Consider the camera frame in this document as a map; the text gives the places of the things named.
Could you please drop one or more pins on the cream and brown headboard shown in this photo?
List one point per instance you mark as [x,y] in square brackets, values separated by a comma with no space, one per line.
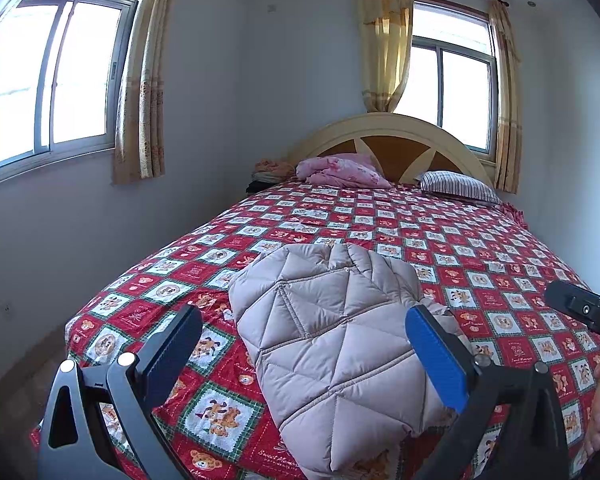
[390,152]

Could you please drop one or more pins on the pink folded quilt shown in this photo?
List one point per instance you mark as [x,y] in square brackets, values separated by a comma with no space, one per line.
[340,170]

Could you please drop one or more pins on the beige quilted puffer jacket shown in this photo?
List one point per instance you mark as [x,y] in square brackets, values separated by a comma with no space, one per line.
[330,350]

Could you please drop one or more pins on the striped pillow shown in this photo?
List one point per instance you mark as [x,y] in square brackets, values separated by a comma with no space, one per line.
[455,185]

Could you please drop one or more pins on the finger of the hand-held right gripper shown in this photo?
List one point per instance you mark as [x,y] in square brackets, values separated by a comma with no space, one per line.
[575,302]

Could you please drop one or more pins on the yellow gathered curtain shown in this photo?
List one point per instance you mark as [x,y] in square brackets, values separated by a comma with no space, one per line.
[382,50]

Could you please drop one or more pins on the yellow patterned side curtain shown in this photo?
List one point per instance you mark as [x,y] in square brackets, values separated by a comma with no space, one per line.
[145,100]

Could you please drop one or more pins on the grey framed sliding window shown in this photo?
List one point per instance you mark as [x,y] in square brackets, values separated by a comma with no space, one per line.
[465,95]

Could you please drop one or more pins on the yellow narrow curtain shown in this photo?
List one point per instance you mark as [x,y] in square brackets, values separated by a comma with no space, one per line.
[507,110]

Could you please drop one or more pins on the large grey framed window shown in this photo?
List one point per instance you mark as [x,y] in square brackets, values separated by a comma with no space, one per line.
[80,70]

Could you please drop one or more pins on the pile of clothes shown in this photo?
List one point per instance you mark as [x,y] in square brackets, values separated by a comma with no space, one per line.
[272,167]

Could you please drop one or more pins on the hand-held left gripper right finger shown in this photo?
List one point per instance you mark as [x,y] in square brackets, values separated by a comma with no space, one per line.
[437,360]

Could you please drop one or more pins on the red checked printed bedsheet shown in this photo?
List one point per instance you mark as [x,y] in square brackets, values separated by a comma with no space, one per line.
[430,240]

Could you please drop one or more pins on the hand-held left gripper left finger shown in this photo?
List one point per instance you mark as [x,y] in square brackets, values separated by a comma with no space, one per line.
[172,355]

